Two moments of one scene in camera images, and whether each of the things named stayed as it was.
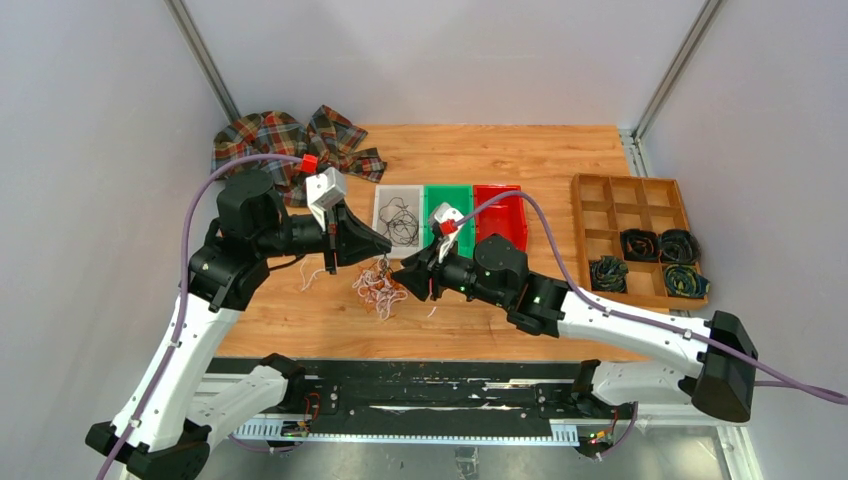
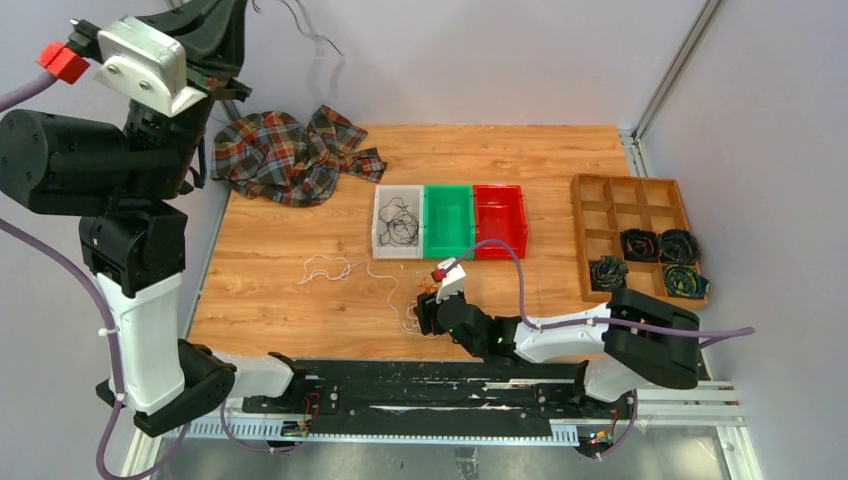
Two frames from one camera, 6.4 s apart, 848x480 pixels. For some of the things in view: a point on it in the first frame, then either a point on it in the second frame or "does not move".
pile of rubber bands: x=378 y=288 -> x=429 y=285
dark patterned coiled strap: x=608 y=274 does not move
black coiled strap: x=640 y=245 does not move
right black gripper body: x=455 y=273 -> x=475 y=350
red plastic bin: x=505 y=217 does not move
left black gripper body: x=302 y=235 -> x=170 y=157
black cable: x=401 y=225 does not move
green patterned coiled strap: x=685 y=281 does not move
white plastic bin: x=399 y=216 does not move
